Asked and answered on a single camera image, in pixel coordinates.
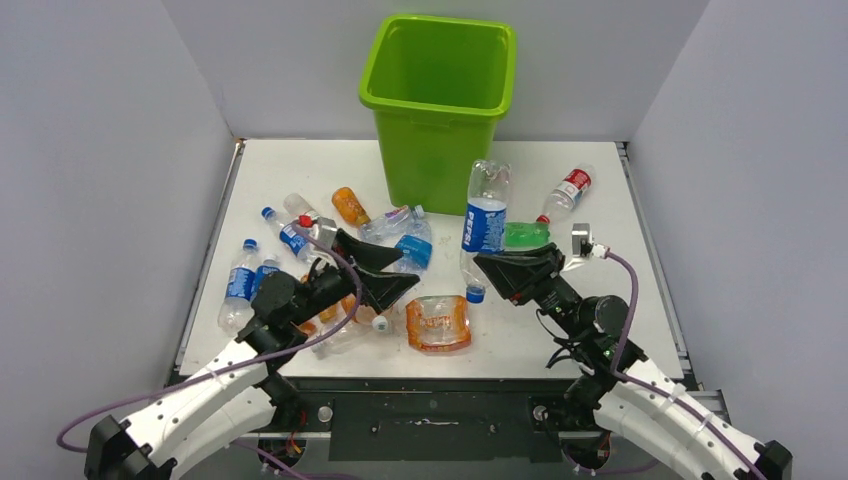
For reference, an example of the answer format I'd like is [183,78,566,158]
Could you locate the blue label water bottle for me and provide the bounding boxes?
[261,206,320,264]

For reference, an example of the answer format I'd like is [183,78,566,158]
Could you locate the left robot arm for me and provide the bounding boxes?
[84,230,420,479]

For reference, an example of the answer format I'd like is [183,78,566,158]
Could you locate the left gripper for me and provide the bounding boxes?
[288,229,418,326]

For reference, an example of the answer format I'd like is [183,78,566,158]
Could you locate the crushed light blue label bottle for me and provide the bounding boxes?
[394,220,433,274]

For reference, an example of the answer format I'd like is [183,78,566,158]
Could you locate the white cap blue label bottle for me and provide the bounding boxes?
[250,255,281,301]

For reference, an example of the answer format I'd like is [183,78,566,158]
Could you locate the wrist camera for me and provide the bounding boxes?
[298,215,338,249]
[571,223,609,260]

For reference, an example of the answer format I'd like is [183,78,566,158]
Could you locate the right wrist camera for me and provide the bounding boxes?
[571,223,609,260]

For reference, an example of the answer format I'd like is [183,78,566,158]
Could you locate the small orange juice bottle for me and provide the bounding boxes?
[331,187,371,228]

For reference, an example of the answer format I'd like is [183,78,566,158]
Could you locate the large orange label bottle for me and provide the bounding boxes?
[340,295,391,333]

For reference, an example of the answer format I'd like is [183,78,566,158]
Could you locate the green plastic bottle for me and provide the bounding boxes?
[504,222,550,250]

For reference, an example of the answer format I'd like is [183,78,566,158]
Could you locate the green plastic bin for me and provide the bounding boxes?
[358,14,517,215]

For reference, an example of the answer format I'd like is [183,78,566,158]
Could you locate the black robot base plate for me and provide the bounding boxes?
[257,377,610,463]

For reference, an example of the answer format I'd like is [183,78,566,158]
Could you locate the small orange label bottle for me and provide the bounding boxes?
[300,274,339,324]

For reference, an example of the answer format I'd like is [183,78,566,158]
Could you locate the red label bottle far right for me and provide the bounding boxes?
[536,163,596,224]

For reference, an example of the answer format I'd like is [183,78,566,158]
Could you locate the crushed orange label bottle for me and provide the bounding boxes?
[405,295,472,353]

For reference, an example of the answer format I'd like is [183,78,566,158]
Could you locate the coffee bottle green cap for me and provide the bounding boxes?
[283,193,320,220]

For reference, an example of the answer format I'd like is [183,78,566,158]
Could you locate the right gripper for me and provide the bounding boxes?
[472,242,589,341]

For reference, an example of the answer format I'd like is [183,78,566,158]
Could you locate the crushed purple label clear bottle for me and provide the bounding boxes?
[359,205,426,244]

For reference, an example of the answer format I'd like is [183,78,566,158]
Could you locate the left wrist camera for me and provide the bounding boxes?
[298,215,338,249]

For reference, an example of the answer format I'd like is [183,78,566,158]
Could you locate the blue cap water bottle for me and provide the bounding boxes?
[218,238,259,336]

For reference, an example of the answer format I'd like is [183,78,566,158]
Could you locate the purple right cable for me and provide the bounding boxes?
[563,248,770,480]

